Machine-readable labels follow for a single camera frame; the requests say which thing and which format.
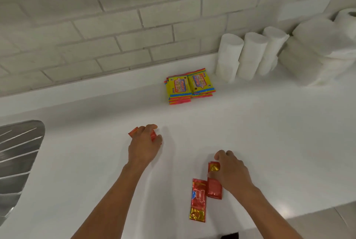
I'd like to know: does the person's left hand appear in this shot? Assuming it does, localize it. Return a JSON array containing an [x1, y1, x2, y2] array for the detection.
[[127, 124, 163, 167]]

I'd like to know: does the person's right hand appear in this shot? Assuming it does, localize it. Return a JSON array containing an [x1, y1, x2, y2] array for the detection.
[[207, 150, 253, 192]]

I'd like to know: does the red sachet packet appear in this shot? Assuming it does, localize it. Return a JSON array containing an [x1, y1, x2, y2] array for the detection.
[[207, 161, 223, 200], [128, 126, 158, 142], [189, 178, 208, 223]]

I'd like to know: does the person's left forearm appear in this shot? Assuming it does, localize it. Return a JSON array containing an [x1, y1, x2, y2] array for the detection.
[[70, 162, 152, 239]]

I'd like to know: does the person's right forearm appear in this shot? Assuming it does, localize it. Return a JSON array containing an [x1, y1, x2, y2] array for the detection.
[[222, 184, 303, 239]]

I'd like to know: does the stack of yellow snack packets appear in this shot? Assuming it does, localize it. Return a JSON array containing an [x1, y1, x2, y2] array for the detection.
[[164, 74, 193, 105], [187, 68, 216, 98]]

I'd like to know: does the pile of white paper rolls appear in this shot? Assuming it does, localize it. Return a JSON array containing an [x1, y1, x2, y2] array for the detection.
[[215, 8, 356, 87]]

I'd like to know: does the steel sink drainboard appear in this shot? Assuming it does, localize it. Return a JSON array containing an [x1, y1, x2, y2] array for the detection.
[[0, 120, 46, 227]]

